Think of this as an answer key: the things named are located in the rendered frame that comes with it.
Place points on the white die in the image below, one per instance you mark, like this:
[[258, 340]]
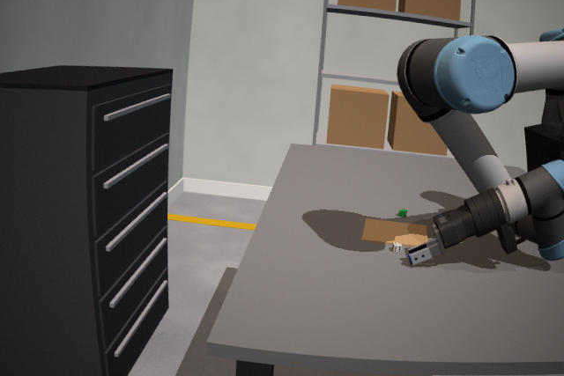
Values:
[[396, 248]]

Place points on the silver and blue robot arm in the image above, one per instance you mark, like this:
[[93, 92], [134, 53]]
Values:
[[474, 75]]

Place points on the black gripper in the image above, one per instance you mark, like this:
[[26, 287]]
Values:
[[480, 215]]

